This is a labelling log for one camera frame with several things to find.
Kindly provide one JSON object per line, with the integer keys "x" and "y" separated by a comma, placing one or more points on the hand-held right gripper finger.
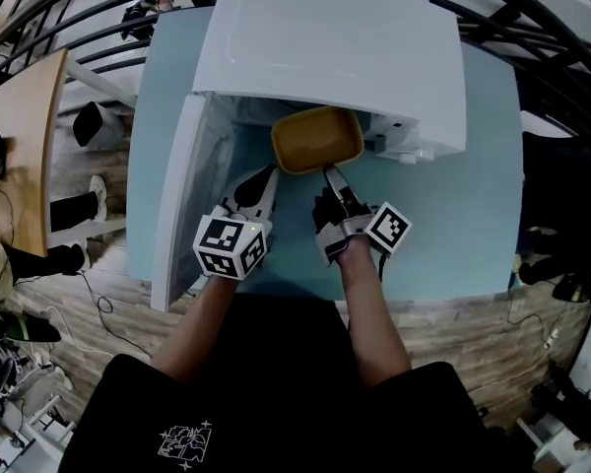
{"x": 339, "y": 187}

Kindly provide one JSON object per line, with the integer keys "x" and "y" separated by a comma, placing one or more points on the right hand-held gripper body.
{"x": 386, "y": 227}

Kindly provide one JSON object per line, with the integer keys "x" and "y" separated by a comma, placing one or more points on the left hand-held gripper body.
{"x": 226, "y": 244}

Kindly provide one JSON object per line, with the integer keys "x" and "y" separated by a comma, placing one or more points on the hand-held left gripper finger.
{"x": 272, "y": 178}

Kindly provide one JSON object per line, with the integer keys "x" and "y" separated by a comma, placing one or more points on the yellow food container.
{"x": 317, "y": 141}

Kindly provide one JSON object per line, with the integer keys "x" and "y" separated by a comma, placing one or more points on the white microwave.
{"x": 325, "y": 42}

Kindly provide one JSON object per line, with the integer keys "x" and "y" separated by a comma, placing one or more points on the person's right forearm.
{"x": 374, "y": 323}

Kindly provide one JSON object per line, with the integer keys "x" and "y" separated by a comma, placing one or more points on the person's left forearm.
{"x": 197, "y": 328}

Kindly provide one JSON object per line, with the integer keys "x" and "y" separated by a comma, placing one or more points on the person's black printed shirt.
{"x": 285, "y": 412}

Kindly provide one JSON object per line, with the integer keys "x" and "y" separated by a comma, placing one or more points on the black and white bin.
{"x": 96, "y": 123}

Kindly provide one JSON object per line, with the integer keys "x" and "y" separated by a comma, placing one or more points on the white power strip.
{"x": 552, "y": 339}

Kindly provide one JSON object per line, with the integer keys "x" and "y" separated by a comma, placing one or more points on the black and green shoe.
{"x": 24, "y": 327}

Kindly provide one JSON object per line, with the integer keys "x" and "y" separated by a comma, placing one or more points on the wooden desk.
{"x": 19, "y": 131}

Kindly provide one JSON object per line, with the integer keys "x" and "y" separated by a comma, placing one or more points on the black equipment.
{"x": 571, "y": 402}

